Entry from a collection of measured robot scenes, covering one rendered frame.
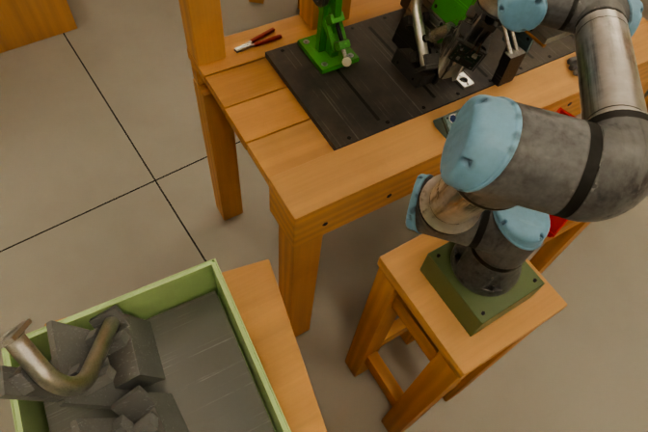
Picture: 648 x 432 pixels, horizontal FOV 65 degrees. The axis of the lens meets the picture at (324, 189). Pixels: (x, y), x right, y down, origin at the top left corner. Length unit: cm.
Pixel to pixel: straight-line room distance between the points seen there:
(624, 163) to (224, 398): 84
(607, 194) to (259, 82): 111
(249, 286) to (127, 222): 118
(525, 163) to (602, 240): 207
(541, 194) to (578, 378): 172
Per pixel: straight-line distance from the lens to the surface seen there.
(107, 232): 235
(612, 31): 88
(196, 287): 117
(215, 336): 116
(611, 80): 78
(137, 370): 108
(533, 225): 102
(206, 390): 113
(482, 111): 60
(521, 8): 92
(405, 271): 124
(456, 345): 120
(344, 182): 129
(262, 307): 124
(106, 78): 295
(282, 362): 120
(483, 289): 115
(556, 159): 60
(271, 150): 136
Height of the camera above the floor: 194
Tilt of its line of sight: 55 degrees down
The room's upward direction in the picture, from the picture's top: 7 degrees clockwise
